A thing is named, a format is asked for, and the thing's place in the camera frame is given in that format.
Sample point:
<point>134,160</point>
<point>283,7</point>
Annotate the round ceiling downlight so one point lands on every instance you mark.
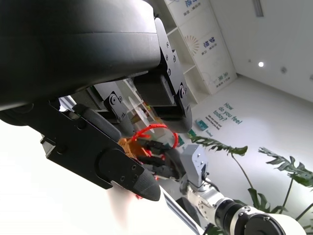
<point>261,64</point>

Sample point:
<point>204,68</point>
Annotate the large monstera plant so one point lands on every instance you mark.
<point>215,144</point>

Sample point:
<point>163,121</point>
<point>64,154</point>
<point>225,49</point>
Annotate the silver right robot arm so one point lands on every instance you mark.
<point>244,215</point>

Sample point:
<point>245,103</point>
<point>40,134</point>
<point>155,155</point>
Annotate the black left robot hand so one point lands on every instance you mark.
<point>73,44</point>

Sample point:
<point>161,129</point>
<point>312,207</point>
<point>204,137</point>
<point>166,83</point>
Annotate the teal wall card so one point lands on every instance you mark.
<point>201,124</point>
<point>192,133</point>

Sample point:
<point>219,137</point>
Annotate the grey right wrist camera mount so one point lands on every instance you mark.
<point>193,161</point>

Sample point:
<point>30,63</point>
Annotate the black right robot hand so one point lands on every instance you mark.
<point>171,164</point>

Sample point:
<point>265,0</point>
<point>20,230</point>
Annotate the white shelf unit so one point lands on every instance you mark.
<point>185,61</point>

